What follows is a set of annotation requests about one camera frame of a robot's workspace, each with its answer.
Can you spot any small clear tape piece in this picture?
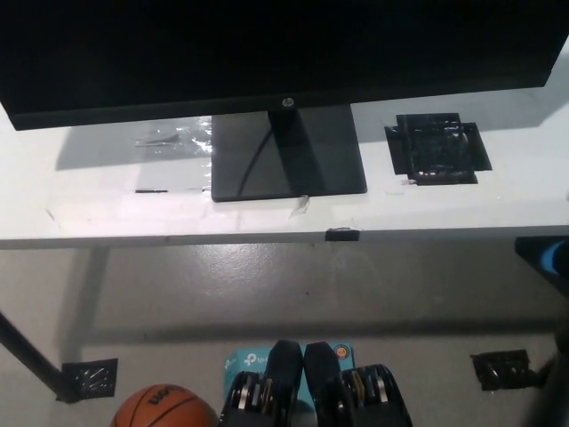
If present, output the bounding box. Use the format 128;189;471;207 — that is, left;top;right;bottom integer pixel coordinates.
287;194;312;220

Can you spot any orange basketball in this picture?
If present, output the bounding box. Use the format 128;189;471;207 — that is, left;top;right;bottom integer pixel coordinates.
109;384;220;427

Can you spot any black HP monitor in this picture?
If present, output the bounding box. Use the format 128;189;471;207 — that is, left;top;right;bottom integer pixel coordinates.
0;0;563;204

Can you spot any left robot body block black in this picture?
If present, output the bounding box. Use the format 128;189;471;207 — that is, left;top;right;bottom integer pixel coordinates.
217;340;306;427

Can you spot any black tape square on desk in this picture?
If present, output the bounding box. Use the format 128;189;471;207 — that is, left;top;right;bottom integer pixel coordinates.
383;112;494;187

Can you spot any black and blue object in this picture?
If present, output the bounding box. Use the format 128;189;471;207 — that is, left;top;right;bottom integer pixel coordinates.
514;237;569;289

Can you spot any teal tp-link box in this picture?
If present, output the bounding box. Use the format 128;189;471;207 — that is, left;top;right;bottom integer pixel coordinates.
221;341;357;408

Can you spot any black desk leg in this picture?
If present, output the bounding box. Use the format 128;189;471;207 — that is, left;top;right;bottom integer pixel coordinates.
0;308;80;402

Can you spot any clear plastic bag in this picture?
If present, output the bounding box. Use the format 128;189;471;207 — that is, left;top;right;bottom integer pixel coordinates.
134;116;214;194

